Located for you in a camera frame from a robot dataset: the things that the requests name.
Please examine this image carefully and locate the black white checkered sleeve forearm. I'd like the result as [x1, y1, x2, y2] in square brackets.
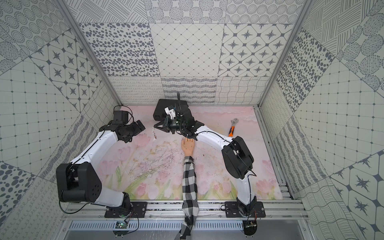
[175, 157, 199, 240]

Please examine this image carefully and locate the orange handle adjustable wrench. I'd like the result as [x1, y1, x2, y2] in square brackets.
[228, 118, 239, 137]

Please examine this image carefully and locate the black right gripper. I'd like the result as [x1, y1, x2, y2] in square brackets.
[153, 115, 186, 135]

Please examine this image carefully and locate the black plastic tool case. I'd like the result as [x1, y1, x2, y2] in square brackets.
[153, 99, 189, 121]

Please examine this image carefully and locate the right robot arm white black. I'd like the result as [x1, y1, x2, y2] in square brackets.
[153, 99, 256, 208]

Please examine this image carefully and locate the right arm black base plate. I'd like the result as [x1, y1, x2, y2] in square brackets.
[224, 201, 266, 218]

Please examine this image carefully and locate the aluminium frame rail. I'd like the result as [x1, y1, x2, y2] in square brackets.
[62, 200, 309, 221]

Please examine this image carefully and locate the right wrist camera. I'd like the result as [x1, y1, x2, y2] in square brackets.
[165, 106, 177, 120]

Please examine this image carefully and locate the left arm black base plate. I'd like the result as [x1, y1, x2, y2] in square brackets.
[104, 202, 148, 219]

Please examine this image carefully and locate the pink floral table mat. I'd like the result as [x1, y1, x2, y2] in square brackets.
[97, 106, 283, 200]

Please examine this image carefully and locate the white strap rose-gold watch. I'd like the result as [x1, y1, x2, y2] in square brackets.
[152, 127, 157, 140]

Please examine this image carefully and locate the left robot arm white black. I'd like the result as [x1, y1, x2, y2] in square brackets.
[56, 111, 146, 214]

